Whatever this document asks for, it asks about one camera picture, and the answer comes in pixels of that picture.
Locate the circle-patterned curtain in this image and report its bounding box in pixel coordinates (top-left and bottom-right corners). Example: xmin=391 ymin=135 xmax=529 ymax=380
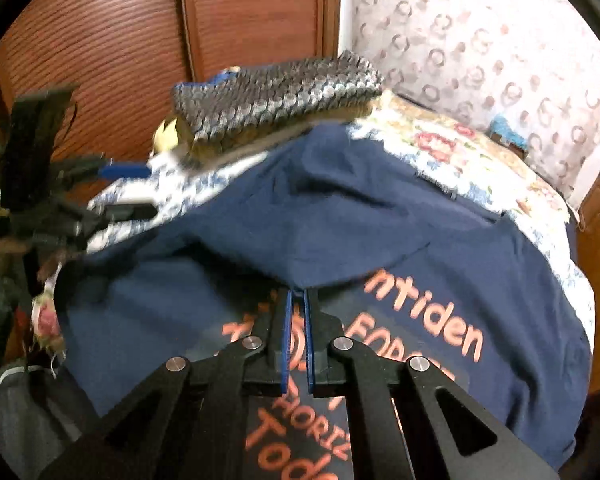
xmin=345 ymin=0 xmax=600 ymax=201

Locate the light blue cloth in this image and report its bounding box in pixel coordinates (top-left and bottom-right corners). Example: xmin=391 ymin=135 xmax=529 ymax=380
xmin=489 ymin=115 xmax=528 ymax=148

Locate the navy t-shirt with orange print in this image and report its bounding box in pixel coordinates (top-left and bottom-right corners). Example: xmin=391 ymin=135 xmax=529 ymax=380
xmin=55 ymin=122 xmax=594 ymax=480

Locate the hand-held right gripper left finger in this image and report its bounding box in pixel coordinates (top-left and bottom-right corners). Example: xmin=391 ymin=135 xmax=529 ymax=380
xmin=40 ymin=289 xmax=294 ymax=480

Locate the pink floral beige blanket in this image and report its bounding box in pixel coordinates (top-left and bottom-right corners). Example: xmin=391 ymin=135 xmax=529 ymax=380
xmin=30 ymin=91 xmax=581 ymax=361

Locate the blue floral white sheet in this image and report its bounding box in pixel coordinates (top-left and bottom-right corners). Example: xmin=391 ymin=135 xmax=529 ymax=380
xmin=87 ymin=147 xmax=597 ymax=346

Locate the person's dark clothing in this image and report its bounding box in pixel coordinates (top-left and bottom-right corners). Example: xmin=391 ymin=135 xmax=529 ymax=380
xmin=0 ymin=360 xmax=101 ymax=480

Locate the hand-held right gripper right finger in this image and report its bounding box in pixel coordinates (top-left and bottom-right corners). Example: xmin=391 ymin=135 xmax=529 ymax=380
xmin=304 ymin=287 xmax=562 ymax=480

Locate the wooden wardrobe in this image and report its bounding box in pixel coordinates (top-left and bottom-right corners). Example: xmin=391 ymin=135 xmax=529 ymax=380
xmin=0 ymin=0 xmax=342 ymax=201

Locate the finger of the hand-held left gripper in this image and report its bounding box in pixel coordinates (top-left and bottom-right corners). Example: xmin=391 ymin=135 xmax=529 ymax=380
xmin=82 ymin=199 xmax=157 ymax=228
xmin=86 ymin=159 xmax=154 ymax=182

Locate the grey circle-patterned pillow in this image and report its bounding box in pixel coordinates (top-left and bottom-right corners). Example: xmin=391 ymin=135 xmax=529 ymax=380
xmin=172 ymin=50 xmax=385 ymax=153

